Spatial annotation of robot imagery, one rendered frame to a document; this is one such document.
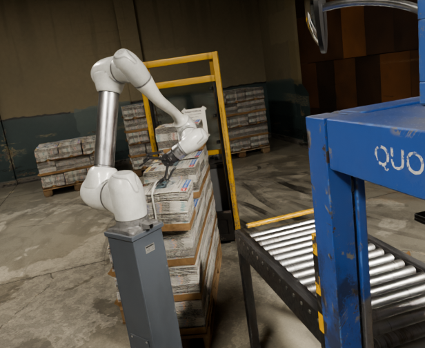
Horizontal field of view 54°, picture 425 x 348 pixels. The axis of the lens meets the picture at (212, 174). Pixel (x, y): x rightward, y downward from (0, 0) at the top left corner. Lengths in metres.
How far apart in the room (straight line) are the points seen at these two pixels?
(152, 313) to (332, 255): 1.37
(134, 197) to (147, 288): 0.44
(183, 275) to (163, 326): 0.43
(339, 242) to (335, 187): 0.11
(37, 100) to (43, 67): 0.68
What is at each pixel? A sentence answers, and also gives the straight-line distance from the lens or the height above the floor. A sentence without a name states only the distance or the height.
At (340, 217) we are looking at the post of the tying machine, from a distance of 0.88.
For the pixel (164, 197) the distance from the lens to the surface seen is 2.33.
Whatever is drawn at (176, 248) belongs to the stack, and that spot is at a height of 0.71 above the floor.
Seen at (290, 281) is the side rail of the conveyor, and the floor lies 0.80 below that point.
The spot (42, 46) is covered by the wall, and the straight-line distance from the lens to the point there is 9.41.
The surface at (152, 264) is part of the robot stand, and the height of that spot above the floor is 0.82.
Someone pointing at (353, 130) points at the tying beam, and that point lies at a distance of 0.74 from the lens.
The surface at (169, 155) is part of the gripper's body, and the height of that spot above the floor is 1.25.
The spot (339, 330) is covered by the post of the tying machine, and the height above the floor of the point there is 1.10.
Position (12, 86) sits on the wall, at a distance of 9.46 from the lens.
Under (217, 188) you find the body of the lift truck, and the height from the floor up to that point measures 0.53.
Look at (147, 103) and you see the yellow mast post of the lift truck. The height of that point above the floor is 1.48.
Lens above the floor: 1.66
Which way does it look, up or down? 13 degrees down
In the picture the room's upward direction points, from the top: 8 degrees counter-clockwise
